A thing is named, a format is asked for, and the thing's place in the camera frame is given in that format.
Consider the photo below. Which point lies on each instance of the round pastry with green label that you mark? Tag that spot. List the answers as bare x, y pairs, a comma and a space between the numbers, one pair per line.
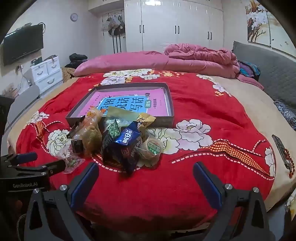
150, 148

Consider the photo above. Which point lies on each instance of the black wall television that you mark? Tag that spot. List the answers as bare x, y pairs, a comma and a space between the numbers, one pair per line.
20, 44

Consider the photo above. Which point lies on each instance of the floral wall painting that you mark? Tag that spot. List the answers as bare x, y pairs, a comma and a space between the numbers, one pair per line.
256, 20

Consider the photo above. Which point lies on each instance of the red floral blanket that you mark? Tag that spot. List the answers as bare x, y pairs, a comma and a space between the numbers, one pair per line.
196, 115

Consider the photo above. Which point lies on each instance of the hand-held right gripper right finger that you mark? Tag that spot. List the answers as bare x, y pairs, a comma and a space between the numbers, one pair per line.
207, 185

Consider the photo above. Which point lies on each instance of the hanging bags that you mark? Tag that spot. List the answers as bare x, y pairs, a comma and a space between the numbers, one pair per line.
113, 24

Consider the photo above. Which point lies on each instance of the pale green milk candy packet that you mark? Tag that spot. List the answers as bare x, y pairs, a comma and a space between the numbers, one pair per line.
118, 112

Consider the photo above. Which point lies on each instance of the round wall clock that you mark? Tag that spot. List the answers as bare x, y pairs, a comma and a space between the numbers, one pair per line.
74, 17

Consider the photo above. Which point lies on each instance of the orange-topped clear snack packet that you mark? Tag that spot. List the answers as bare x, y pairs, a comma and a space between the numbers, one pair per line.
91, 134

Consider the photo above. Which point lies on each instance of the grey shallow cardboard box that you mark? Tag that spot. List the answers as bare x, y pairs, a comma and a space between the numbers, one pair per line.
170, 102

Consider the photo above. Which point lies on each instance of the dark patterned pillow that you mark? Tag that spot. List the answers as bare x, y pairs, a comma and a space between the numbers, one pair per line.
286, 115

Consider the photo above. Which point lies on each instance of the grey padded headboard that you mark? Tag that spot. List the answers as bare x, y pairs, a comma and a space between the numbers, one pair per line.
272, 69

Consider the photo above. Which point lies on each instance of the dark clothes pile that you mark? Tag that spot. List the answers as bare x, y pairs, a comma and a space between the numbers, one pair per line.
77, 59

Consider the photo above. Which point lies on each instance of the black phone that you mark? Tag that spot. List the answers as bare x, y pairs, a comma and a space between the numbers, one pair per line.
278, 146

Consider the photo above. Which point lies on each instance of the green pea snack packet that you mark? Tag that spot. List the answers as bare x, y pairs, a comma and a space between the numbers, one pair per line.
113, 128

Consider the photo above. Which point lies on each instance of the pink quilt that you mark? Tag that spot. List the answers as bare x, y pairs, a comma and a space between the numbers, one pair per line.
185, 60

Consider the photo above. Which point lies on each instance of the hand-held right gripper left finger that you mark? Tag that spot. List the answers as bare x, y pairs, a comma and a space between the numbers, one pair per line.
84, 183

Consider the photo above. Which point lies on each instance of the dark green container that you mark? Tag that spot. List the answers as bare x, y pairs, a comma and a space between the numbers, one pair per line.
37, 61

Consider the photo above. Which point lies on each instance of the beige bed sheet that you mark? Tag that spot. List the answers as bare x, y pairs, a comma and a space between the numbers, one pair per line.
254, 104

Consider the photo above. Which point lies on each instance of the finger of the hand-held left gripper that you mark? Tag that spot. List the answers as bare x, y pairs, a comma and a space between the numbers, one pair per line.
26, 157
55, 165

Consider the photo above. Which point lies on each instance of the yellow cartoon snack packet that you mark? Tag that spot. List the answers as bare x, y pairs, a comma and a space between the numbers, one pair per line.
145, 120

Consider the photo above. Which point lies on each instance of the black stick snack packet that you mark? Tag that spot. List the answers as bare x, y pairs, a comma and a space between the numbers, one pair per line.
76, 127

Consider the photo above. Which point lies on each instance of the wall power socket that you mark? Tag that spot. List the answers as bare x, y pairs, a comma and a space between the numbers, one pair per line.
18, 68

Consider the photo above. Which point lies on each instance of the colourful striped cloth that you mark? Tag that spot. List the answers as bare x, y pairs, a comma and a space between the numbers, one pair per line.
249, 69

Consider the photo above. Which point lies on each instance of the white wardrobe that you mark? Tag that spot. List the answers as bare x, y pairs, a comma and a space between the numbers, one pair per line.
157, 23

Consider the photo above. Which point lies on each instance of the white drawer cabinet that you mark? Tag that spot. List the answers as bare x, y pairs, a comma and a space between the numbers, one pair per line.
46, 74

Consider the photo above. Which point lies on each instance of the small clear candy packet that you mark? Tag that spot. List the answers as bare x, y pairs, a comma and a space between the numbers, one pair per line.
70, 161

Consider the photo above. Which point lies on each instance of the blue cookie packet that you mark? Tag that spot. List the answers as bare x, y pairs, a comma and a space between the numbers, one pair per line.
128, 139

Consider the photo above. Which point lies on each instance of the pink book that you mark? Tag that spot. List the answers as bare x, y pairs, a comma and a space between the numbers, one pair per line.
129, 102

